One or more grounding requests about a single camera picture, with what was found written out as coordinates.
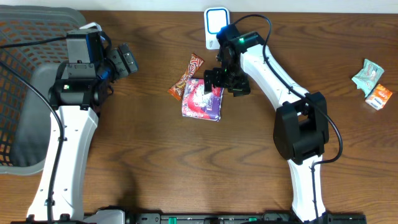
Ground red blue noodle packet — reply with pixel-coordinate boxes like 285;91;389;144
182;78;224;121

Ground red Top chocolate bar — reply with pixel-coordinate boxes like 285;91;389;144
168;53;205;100

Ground teal white snack packet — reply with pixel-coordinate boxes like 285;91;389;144
351;59;384;98

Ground small orange carton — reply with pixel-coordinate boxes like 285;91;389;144
365;84;392;110

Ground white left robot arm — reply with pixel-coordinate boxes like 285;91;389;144
25;25;138;223

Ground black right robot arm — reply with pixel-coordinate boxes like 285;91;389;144
204;24;329;222

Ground grey plastic mesh basket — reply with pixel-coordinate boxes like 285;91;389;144
1;5;86;175

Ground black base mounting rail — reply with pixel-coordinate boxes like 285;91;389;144
83;212;368;224

